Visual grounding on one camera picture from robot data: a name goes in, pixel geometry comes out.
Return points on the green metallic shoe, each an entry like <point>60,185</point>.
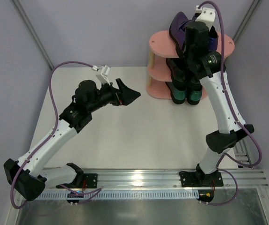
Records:
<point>194,96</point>
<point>178,96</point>

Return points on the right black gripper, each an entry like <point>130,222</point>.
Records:
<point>180,50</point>

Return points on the left aluminium frame post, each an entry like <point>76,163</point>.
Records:
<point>31,30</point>

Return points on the black glossy shoe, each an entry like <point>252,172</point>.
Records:
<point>193,83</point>
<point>177,72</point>

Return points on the purple shoe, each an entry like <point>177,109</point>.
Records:
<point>177,32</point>
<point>212,39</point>

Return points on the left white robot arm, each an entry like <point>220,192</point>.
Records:
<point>28,176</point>

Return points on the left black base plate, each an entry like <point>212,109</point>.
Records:
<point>85,180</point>

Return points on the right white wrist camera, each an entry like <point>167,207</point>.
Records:
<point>205,15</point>

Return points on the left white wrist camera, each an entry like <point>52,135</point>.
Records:
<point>102,73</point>

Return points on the aluminium mounting rail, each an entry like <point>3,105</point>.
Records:
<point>139,179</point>

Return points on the slotted grey cable duct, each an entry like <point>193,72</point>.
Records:
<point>122,195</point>

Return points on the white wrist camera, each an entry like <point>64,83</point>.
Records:
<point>102,73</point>
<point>205,15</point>

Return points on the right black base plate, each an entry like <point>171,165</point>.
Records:
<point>199,179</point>

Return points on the pink three-tier shoe shelf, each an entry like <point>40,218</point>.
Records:
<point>161,48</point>

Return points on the aluminium frame post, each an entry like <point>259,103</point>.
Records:
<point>246,19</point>
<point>31,30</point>

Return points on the right aluminium frame post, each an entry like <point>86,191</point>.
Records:
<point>246,19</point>

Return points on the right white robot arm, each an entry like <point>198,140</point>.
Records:
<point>208,68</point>

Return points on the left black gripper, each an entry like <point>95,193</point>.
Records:
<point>118,94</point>

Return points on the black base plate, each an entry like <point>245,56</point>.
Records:
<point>199,179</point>
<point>85,180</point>

